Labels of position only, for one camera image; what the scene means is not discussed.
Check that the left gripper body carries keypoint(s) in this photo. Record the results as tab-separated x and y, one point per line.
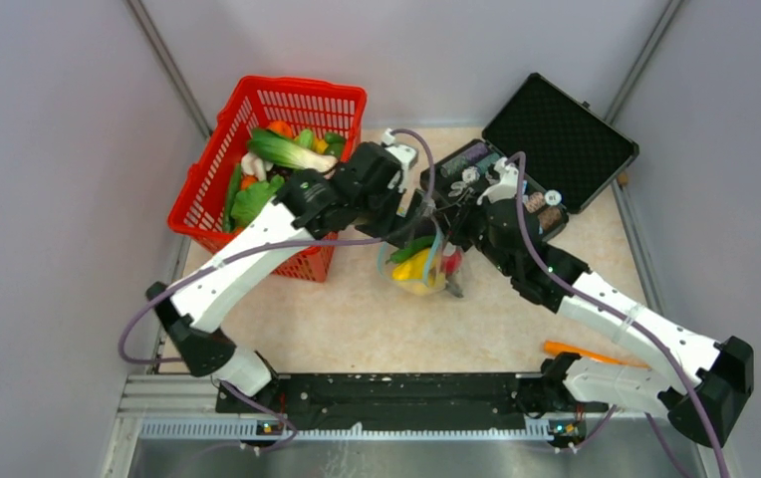
379	215

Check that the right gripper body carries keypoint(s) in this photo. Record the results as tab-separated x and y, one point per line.
470	227

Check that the green chili pepper toy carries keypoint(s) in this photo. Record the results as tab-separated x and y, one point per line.
412	248

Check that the clear zip top bag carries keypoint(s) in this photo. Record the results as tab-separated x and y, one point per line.
429	226

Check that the yellow corn toy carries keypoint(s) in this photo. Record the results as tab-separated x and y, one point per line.
412	268

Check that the yellow bell pepper toy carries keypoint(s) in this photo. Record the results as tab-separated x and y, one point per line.
422	286

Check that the red pomegranate toy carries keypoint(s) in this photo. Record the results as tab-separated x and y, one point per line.
451	262

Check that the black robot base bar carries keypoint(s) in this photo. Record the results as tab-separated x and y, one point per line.
418	401

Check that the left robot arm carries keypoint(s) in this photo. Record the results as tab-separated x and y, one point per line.
364	191

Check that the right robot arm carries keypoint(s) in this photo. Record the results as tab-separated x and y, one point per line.
701	385

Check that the black poker chip case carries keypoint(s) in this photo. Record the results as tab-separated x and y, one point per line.
572	155

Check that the red plastic basket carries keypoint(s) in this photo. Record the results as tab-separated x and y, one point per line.
256	101

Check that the orange toy carrot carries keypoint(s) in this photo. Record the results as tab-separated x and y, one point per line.
553	349

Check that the green bok choy toy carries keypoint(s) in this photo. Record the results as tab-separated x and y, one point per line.
283	152

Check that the orange fruit toy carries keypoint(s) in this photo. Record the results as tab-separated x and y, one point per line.
281	127

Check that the green lettuce toy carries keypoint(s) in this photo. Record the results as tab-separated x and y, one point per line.
250	199

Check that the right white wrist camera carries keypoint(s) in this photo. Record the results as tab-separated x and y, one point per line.
508	184

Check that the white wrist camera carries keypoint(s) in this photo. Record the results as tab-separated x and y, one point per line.
406	155
508	184

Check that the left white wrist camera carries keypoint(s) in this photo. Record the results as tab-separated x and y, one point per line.
406	155

